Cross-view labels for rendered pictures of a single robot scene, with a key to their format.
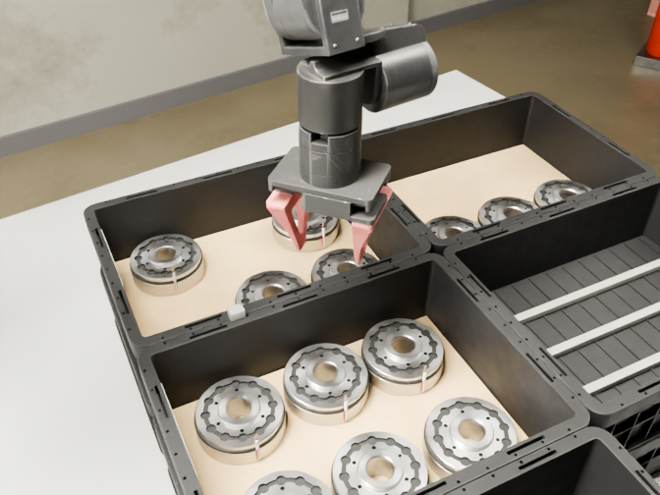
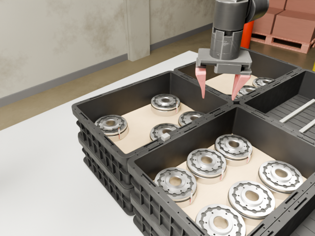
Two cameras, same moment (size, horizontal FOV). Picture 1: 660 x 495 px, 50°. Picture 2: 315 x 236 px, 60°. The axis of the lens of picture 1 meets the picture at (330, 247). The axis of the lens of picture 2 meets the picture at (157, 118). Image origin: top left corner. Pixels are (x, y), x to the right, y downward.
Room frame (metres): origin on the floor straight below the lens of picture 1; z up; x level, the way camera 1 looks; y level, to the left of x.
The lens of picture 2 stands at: (0.07, 0.24, 1.36)
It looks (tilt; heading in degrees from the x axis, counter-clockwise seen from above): 35 degrees down; 348
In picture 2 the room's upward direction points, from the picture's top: straight up
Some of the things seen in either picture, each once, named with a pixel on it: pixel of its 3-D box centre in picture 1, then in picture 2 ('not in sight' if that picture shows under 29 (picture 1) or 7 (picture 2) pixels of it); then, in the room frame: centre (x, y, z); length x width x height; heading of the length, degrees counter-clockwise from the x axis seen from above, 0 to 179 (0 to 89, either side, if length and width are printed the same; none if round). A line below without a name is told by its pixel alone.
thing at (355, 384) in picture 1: (325, 375); (206, 161); (0.55, 0.01, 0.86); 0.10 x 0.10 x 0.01
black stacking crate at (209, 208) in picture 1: (254, 261); (153, 121); (0.75, 0.11, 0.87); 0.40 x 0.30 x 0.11; 116
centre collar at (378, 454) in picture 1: (380, 469); (251, 196); (0.42, -0.05, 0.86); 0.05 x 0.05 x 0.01
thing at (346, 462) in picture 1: (379, 472); (251, 197); (0.42, -0.05, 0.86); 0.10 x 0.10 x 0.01
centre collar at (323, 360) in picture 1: (325, 372); (206, 160); (0.55, 0.01, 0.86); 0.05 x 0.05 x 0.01
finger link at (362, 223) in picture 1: (347, 220); (229, 79); (0.54, -0.02, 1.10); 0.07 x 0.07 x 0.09; 70
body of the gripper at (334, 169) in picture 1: (330, 154); (225, 46); (0.55, 0.00, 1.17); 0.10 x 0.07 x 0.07; 70
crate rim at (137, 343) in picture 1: (252, 234); (153, 106); (0.75, 0.11, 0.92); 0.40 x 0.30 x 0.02; 116
